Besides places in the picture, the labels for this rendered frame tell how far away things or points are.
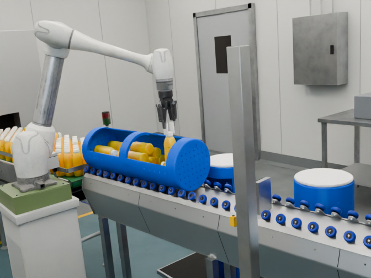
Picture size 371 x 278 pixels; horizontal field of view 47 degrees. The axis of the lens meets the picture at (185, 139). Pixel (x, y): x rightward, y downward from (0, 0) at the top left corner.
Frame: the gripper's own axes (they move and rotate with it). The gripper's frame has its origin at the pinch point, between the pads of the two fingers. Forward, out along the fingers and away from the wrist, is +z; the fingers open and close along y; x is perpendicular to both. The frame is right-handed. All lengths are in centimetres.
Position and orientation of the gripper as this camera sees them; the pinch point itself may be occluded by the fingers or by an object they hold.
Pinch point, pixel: (168, 128)
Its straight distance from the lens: 227.3
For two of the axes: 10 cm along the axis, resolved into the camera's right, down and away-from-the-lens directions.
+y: 7.0, -2.2, 6.8
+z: 0.8, 9.7, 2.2
